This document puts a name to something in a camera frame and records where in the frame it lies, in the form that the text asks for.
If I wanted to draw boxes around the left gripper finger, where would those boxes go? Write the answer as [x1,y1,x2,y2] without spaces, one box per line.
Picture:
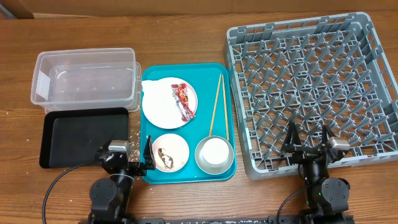
[101,135,114,151]
[143,136,156,170]

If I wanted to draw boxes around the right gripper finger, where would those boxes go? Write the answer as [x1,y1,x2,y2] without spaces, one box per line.
[322,124,335,147]
[283,121,302,147]

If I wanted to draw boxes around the rice and food scraps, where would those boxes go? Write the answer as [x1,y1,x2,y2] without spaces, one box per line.
[157,148,174,169]

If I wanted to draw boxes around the small pink plate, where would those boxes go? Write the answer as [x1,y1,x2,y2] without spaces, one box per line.
[152,133,190,173]

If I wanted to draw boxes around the large white plate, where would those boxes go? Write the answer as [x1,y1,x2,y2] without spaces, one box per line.
[141,77,198,129]

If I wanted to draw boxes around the white napkin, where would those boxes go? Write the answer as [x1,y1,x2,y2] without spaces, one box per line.
[142,80,161,103]

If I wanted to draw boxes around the white paper cup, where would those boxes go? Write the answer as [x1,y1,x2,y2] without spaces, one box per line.
[202,138,229,165]

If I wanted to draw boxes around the grey bowl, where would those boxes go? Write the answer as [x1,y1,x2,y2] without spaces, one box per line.
[195,136,235,175]

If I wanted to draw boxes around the red snack wrapper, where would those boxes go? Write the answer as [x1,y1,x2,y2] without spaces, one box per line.
[171,83,195,121]

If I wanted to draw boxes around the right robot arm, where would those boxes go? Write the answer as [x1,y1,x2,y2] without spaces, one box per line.
[276,121,354,223]

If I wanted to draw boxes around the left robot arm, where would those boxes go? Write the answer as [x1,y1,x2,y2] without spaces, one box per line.
[88,136,155,223]

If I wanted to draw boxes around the black plastic tray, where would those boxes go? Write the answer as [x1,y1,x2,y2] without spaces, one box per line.
[39,108,129,169]

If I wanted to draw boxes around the grey plastic dish rack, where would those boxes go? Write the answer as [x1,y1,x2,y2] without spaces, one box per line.
[225,12,397,180]

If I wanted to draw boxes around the clear plastic bin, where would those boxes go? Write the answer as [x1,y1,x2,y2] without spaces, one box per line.
[30,48,142,113]

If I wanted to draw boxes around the left wooden chopstick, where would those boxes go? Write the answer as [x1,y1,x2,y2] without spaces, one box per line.
[209,74,222,137]

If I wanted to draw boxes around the wooden chopstick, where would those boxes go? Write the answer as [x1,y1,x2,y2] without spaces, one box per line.
[209,74,222,137]
[221,75,229,141]

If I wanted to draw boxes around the right wooden chopstick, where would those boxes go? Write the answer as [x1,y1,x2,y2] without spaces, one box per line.
[221,75,229,141]

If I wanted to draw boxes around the teal plastic serving tray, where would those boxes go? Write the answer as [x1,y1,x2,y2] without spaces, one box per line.
[141,63,236,184]

